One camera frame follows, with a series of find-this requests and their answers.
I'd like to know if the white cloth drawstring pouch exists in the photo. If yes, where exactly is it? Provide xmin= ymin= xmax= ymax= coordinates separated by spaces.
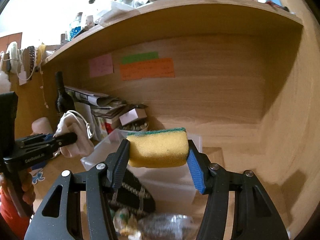
xmin=53 ymin=109 xmax=95 ymax=158

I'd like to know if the clear plastic bag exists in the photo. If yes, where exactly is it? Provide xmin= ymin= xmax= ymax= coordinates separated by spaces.
xmin=112 ymin=208 xmax=199 ymax=239

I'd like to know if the black cap with chains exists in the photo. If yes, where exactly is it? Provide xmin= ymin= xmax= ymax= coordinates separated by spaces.
xmin=107 ymin=170 xmax=156 ymax=218

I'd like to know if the yellow green sponge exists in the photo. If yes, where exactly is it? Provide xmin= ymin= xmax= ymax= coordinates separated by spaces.
xmin=126 ymin=128 xmax=189 ymax=168

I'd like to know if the person's left hand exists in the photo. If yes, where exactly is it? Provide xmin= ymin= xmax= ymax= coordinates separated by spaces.
xmin=0 ymin=167 xmax=36 ymax=207

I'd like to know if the blue cartoon sticker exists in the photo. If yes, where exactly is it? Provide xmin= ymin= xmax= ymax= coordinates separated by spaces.
xmin=30 ymin=168 xmax=45 ymax=185

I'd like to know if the dark wine bottle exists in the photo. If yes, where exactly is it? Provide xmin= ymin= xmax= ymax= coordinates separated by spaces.
xmin=55 ymin=72 xmax=75 ymax=114

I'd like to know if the white book upright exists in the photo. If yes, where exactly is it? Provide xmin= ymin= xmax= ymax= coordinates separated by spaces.
xmin=74 ymin=102 xmax=98 ymax=140

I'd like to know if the fruit-pattern booklet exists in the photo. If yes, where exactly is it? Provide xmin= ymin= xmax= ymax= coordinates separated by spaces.
xmin=97 ymin=116 xmax=108 ymax=140

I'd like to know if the red small box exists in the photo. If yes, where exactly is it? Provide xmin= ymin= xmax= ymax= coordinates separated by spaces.
xmin=105 ymin=119 xmax=121 ymax=134

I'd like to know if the folded newspaper stack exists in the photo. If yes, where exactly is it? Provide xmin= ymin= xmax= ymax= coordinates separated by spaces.
xmin=66 ymin=86 xmax=127 ymax=118

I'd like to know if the small white cardboard box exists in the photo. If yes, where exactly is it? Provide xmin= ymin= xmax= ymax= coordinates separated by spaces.
xmin=119 ymin=108 xmax=147 ymax=126

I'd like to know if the pink sticky note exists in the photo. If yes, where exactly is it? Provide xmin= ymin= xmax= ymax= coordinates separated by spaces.
xmin=89 ymin=53 xmax=113 ymax=77

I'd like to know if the clear plastic storage box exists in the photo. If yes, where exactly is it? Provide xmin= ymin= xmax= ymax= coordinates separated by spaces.
xmin=81 ymin=129 xmax=196 ymax=205

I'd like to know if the green sticky note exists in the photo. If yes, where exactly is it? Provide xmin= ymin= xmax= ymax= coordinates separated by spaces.
xmin=121 ymin=51 xmax=159 ymax=64

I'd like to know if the orange sticky note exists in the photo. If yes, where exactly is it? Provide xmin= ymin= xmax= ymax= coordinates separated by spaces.
xmin=119 ymin=58 xmax=175 ymax=81

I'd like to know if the wooden shelf board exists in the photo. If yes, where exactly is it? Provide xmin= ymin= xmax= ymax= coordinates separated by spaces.
xmin=43 ymin=0 xmax=303 ymax=66

